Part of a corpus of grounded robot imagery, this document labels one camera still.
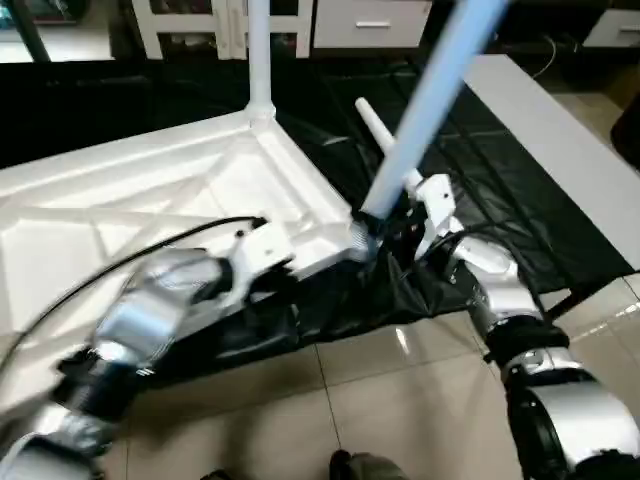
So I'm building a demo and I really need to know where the white glass door cabinet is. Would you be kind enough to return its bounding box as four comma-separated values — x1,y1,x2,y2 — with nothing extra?
129,0,314,62

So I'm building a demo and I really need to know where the white plastic table leg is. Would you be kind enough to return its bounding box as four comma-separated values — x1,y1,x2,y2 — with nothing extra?
357,0,513,229
354,96,423,193
244,0,278,122

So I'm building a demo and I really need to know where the black work mat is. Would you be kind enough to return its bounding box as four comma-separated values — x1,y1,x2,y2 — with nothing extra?
0,55,633,386

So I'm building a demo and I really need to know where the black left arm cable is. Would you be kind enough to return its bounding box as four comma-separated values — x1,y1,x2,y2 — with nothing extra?
0,214,268,353

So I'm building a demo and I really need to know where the white plastic table top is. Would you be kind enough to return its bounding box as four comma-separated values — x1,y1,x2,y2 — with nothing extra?
0,107,378,413

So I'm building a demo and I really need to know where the white drawer unit with handle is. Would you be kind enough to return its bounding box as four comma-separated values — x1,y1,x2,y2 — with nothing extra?
311,0,434,52

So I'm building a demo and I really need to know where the white flat board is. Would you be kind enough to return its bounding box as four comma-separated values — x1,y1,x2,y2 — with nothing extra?
464,54,640,273

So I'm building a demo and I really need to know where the small white drawer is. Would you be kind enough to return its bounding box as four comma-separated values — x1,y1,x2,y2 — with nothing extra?
581,7,640,50

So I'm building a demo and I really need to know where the black slanted pole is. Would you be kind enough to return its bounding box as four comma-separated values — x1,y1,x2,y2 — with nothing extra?
4,0,52,64

